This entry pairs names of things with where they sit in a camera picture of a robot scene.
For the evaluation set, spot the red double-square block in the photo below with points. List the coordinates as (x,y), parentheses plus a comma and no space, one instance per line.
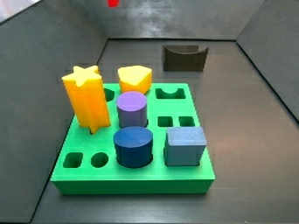
(112,3)

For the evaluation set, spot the green shape sorter board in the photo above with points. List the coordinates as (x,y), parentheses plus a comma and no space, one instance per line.
(86,168)

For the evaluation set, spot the purple cylinder block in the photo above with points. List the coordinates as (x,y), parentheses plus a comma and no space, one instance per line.
(130,106)

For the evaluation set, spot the dark blue cylinder block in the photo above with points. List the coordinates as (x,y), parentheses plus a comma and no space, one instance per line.
(133,143)

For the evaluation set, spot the yellow pentagon prism block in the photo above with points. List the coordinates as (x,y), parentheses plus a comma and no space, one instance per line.
(134,78)

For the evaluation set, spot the grey-blue cube block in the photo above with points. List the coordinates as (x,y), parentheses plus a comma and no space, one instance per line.
(184,145)

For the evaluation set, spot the yellow star prism block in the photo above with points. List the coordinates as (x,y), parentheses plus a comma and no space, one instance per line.
(84,88)

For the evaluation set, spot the black arch-shaped holder block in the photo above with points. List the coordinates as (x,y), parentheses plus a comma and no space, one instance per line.
(184,58)

